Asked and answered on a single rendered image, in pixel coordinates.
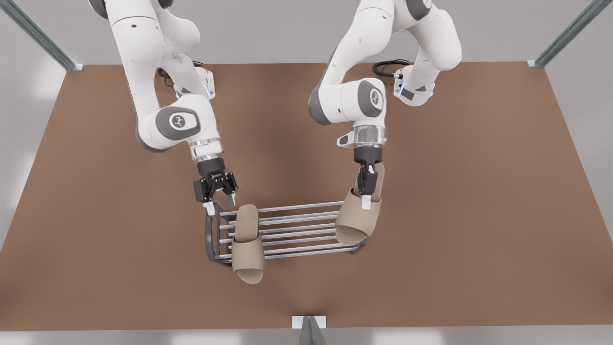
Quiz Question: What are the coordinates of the beige slipper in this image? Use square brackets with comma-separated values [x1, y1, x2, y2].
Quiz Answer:
[231, 204, 265, 285]
[335, 163, 385, 246]

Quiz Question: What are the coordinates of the metal shoe rack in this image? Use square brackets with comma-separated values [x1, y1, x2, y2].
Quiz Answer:
[205, 201, 367, 267]

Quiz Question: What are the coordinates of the black cable loop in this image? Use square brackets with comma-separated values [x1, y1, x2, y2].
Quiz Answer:
[157, 60, 205, 89]
[372, 59, 412, 79]

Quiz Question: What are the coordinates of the silver frame post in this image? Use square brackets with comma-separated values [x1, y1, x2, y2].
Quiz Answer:
[292, 315, 327, 345]
[0, 0, 84, 72]
[527, 0, 613, 68]

